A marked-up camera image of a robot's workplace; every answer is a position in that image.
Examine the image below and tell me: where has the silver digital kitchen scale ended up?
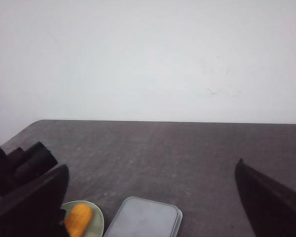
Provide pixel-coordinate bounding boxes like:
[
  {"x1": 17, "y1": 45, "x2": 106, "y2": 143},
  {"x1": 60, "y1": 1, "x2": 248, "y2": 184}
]
[{"x1": 104, "y1": 197, "x2": 183, "y2": 237}]

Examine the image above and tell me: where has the yellow corn cob piece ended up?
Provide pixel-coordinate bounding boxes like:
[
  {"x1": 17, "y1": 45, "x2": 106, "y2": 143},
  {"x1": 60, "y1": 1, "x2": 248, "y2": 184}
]
[{"x1": 65, "y1": 203, "x2": 93, "y2": 237}]

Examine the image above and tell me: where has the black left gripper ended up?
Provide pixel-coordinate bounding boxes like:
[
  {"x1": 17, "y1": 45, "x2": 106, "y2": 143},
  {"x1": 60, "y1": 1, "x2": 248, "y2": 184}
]
[{"x1": 0, "y1": 142, "x2": 58, "y2": 197}]

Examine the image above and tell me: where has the light green oval plate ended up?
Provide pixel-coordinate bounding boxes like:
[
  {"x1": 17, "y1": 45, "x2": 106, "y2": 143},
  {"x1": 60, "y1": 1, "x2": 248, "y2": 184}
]
[{"x1": 61, "y1": 200, "x2": 105, "y2": 237}]

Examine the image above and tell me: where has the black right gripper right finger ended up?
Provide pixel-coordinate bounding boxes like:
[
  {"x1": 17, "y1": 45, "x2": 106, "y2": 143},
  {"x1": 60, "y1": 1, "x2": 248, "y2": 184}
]
[{"x1": 234, "y1": 159, "x2": 296, "y2": 237}]

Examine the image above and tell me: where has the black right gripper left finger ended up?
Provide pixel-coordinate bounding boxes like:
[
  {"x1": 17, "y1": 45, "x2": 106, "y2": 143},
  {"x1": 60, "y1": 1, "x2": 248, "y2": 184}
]
[{"x1": 0, "y1": 165, "x2": 69, "y2": 237}]

